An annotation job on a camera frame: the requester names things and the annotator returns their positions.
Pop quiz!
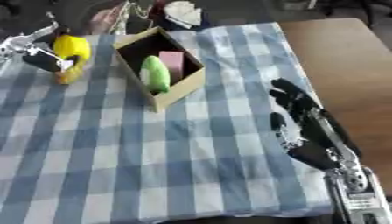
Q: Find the yellow toy fruit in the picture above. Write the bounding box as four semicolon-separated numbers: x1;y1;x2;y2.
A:
50;34;94;86

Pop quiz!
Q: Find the tan cardboard box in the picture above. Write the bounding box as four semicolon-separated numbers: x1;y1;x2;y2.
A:
111;26;208;113

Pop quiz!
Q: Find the green oval toy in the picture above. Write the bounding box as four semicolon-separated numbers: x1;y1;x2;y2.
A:
137;55;172;95

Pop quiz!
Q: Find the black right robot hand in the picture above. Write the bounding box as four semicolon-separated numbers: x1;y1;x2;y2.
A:
268;77;365;172

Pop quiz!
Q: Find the pink block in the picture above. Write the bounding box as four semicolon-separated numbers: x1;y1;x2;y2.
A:
157;50;187;84

